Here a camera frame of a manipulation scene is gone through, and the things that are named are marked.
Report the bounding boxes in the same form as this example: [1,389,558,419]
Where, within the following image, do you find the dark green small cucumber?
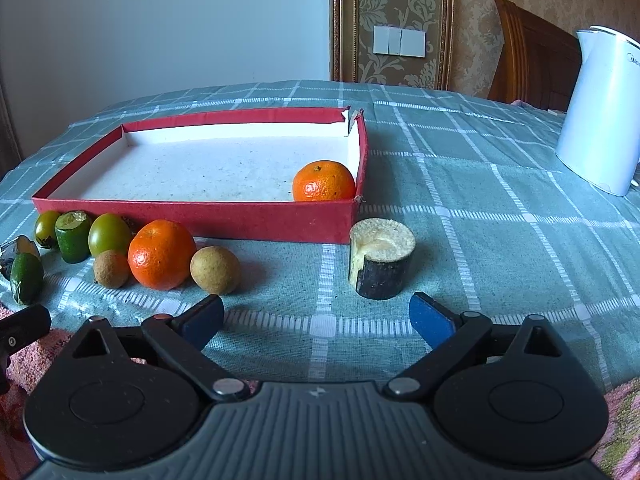
[10,252,43,306]

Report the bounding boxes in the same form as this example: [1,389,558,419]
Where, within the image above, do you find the dark cut sugarcane piece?
[0,235,40,266]

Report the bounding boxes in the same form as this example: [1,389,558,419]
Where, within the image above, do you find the dark sugarcane stub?
[348,218,416,300]

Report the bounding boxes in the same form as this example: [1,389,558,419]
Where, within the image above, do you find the pink floral towel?
[1,328,74,479]

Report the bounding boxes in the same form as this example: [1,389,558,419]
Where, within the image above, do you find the tan longan fruit large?
[190,246,241,296]

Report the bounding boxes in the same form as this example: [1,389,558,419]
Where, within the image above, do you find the large orange mandarin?
[128,219,196,290]

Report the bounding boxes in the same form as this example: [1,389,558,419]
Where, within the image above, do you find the small brown longan fruit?
[93,249,130,289]

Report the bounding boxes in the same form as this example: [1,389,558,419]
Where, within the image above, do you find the small green fruit far left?
[35,210,61,249]

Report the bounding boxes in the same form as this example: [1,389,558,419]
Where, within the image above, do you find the green cut cucumber piece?
[54,210,92,263]

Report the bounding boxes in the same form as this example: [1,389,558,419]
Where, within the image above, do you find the green round fruit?
[88,214,132,257]

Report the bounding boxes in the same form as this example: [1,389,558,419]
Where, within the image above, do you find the red shallow cardboard box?
[32,107,369,244]

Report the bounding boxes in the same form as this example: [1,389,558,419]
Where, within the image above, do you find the orange mandarin in box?
[292,160,356,202]

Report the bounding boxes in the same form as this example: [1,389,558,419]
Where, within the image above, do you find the white electric kettle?
[555,25,640,196]

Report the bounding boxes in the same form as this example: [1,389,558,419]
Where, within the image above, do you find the white wall light switch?
[372,25,426,58]

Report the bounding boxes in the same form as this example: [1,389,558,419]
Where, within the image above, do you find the gold ornate wall panel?
[329,0,454,90]

